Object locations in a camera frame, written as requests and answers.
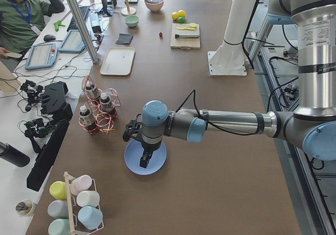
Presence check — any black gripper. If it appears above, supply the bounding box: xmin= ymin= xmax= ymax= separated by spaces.
xmin=140 ymin=135 xmax=161 ymax=168

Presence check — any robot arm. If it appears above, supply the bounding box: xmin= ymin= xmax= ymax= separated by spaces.
xmin=139 ymin=0 xmax=335 ymax=168

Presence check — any blue round plate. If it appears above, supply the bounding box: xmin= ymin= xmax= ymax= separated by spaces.
xmin=124 ymin=141 xmax=167 ymax=175

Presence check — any pink cup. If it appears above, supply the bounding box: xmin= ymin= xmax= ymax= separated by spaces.
xmin=70 ymin=175 xmax=92 ymax=196

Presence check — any white cup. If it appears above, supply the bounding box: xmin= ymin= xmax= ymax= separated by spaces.
xmin=76 ymin=190 xmax=100 ymax=208

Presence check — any blue cup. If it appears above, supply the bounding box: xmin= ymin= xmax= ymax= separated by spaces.
xmin=78 ymin=206 xmax=103 ymax=230

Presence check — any yellow cup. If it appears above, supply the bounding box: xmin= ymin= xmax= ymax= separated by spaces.
xmin=49 ymin=181 xmax=67 ymax=200

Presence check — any black long bar device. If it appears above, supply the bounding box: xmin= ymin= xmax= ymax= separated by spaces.
xmin=26 ymin=120 xmax=69 ymax=191

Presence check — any cream rabbit tray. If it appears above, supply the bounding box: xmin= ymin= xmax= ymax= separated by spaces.
xmin=100 ymin=47 xmax=135 ymax=76

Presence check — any grey cup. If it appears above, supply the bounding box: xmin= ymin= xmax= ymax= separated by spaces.
xmin=47 ymin=200 xmax=68 ymax=219

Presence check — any mint green cup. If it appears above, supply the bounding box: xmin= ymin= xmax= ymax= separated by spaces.
xmin=48 ymin=219 xmax=70 ymax=235

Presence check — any grey folded cloth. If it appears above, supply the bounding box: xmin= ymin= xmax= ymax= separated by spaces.
xmin=115 ymin=33 xmax=133 ymax=45

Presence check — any bamboo cutting board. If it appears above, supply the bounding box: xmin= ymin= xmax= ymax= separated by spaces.
xmin=170 ymin=23 xmax=201 ymax=49

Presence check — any paper cup with utensils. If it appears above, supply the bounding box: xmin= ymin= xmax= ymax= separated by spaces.
xmin=15 ymin=199 xmax=37 ymax=217

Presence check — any blue teach pendant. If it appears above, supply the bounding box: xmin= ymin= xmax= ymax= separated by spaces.
xmin=25 ymin=43 xmax=58 ymax=70
xmin=58 ymin=30 xmax=85 ymax=54

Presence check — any green bowl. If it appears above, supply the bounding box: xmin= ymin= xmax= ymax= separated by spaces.
xmin=124 ymin=15 xmax=139 ymax=28

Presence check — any black water bottle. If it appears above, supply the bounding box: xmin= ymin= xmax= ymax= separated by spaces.
xmin=1 ymin=142 xmax=30 ymax=167

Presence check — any yellow plastic knife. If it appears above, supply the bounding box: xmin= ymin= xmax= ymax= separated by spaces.
xmin=176 ymin=24 xmax=197 ymax=30

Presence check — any green lime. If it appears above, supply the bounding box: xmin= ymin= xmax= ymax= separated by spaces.
xmin=177 ymin=17 xmax=185 ymax=24

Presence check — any whole yellow lemon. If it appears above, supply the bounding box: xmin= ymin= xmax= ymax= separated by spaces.
xmin=171 ymin=12 xmax=180 ymax=21
xmin=177 ymin=9 xmax=186 ymax=18

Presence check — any wooden stand round base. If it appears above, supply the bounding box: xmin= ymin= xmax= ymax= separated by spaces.
xmin=121 ymin=0 xmax=137 ymax=17

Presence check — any black keyboard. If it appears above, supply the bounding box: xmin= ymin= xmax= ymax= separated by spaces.
xmin=66 ymin=5 xmax=91 ymax=33

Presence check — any pink bowl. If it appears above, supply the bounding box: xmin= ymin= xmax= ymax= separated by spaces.
xmin=145 ymin=0 xmax=164 ymax=12

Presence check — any black computer mouse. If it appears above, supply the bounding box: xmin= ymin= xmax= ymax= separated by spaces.
xmin=43 ymin=34 xmax=56 ymax=42

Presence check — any person in green shirt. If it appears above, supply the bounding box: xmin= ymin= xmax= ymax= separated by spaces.
xmin=1 ymin=0 xmax=65 ymax=59

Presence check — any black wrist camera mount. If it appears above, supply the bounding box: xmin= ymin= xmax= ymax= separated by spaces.
xmin=122 ymin=114 xmax=142 ymax=142

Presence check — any copper wire bottle rack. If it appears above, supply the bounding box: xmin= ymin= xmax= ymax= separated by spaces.
xmin=78 ymin=76 xmax=121 ymax=136

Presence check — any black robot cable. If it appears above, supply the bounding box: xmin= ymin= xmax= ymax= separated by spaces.
xmin=175 ymin=89 xmax=259 ymax=136

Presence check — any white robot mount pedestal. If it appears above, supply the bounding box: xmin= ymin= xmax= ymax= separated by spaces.
xmin=208 ymin=0 xmax=259 ymax=76

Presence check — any aluminium frame post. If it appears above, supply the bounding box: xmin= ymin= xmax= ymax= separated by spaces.
xmin=67 ymin=0 xmax=98 ymax=64

